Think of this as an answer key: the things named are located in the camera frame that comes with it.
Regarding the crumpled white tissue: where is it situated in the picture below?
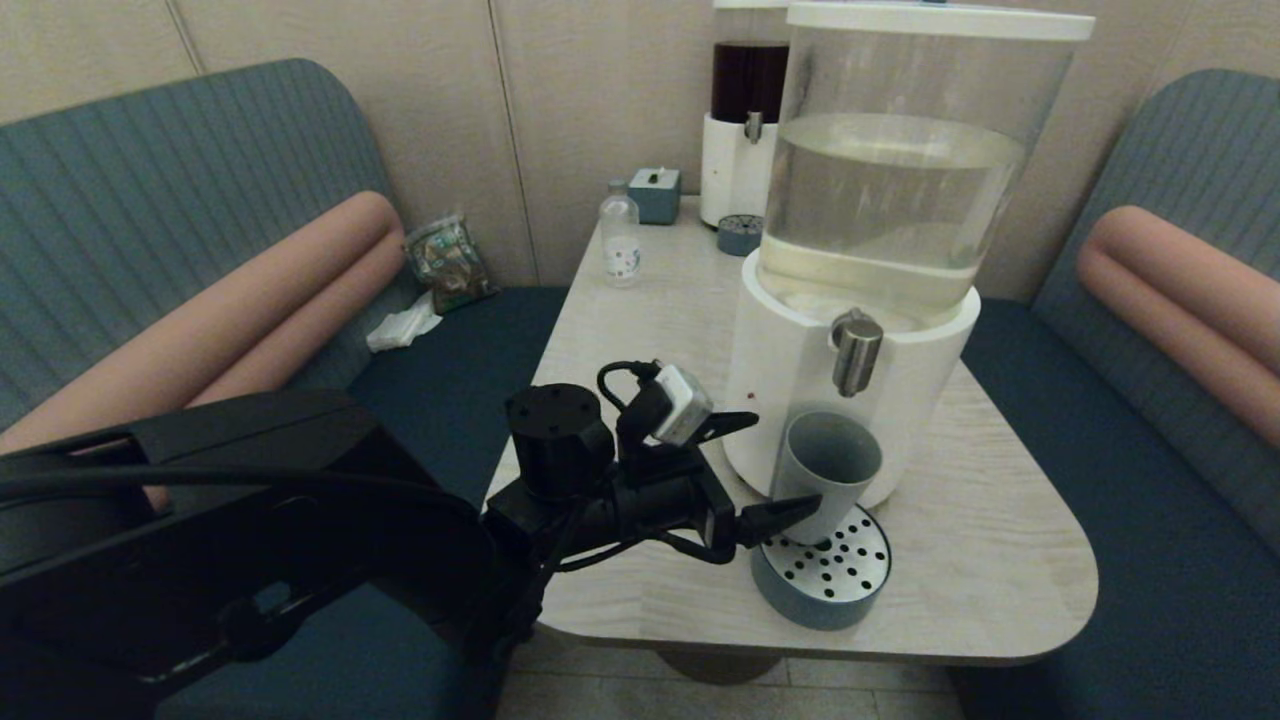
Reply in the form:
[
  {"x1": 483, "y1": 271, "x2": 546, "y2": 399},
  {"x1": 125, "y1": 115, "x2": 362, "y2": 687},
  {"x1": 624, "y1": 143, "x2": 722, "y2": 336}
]
[{"x1": 367, "y1": 291, "x2": 444, "y2": 353}]

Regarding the grey paper cup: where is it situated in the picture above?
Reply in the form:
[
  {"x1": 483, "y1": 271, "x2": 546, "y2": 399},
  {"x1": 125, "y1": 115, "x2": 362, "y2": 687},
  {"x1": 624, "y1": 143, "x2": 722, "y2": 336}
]
[{"x1": 775, "y1": 410, "x2": 884, "y2": 546}]

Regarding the blue-grey tissue box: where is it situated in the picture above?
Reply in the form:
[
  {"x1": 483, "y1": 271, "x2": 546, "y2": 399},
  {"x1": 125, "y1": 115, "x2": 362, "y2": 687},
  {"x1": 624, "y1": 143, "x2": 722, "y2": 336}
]
[{"x1": 629, "y1": 167, "x2": 683, "y2": 226}]

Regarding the dark drink dispenser white base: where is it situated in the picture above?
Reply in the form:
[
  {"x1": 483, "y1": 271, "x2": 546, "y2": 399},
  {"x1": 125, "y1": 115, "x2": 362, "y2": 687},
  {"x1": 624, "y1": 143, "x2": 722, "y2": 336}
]
[{"x1": 699, "y1": 0, "x2": 796, "y2": 229}]

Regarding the pink bolster cushion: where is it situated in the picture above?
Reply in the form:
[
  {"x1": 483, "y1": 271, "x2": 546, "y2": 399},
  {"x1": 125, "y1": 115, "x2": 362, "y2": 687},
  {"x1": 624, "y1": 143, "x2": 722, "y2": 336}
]
[
  {"x1": 0, "y1": 192, "x2": 409, "y2": 511},
  {"x1": 1075, "y1": 206, "x2": 1280, "y2": 456}
]

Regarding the steel water dispenser tap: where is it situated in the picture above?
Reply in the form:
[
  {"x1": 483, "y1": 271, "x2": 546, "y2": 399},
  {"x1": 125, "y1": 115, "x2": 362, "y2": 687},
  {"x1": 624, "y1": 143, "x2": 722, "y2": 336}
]
[{"x1": 830, "y1": 308, "x2": 885, "y2": 399}]

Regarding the large white dispenser lid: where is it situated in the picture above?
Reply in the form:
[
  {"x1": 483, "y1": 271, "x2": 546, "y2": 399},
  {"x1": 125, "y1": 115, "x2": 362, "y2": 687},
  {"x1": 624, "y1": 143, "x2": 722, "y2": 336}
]
[{"x1": 788, "y1": 3, "x2": 1096, "y2": 44}]

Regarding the crumpled snack bag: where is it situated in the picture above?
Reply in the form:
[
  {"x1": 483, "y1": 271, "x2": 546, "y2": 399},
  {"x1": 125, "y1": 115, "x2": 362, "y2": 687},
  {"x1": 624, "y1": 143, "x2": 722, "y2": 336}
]
[{"x1": 404, "y1": 214, "x2": 498, "y2": 315}]

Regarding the small clear plastic bottle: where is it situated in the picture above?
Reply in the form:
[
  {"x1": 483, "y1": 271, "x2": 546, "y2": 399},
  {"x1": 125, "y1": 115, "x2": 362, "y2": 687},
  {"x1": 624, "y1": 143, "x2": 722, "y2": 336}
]
[{"x1": 600, "y1": 183, "x2": 642, "y2": 289}]

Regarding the small round blue drip tray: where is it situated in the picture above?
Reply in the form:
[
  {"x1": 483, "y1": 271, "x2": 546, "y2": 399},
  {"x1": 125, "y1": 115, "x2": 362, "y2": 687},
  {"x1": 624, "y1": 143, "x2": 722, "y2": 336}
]
[{"x1": 717, "y1": 214, "x2": 766, "y2": 259}]

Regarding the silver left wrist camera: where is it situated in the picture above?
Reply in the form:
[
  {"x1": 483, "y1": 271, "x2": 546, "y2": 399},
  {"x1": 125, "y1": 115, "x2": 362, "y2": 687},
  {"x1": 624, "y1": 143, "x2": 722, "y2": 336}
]
[{"x1": 650, "y1": 363, "x2": 715, "y2": 448}]

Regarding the teal upholstered bench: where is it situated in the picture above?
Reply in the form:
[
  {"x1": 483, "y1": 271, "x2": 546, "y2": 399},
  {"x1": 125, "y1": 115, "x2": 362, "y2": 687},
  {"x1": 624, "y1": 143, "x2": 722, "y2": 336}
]
[
  {"x1": 0, "y1": 58, "x2": 571, "y2": 720},
  {"x1": 950, "y1": 70, "x2": 1280, "y2": 720}
]

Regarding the black left camera cable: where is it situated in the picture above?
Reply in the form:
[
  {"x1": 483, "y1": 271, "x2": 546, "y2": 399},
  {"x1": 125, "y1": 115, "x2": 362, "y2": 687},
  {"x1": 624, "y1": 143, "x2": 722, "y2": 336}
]
[{"x1": 597, "y1": 360, "x2": 661, "y2": 411}]

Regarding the clear water dispenser white base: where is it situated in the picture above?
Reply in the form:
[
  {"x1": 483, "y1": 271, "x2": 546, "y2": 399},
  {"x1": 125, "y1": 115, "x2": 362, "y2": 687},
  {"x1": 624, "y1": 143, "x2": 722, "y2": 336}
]
[{"x1": 722, "y1": 3, "x2": 1096, "y2": 511}]

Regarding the large round blue drip tray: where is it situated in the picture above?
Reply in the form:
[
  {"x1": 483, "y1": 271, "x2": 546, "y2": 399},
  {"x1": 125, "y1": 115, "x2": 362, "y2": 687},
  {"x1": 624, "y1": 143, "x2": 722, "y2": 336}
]
[{"x1": 752, "y1": 505, "x2": 893, "y2": 631}]

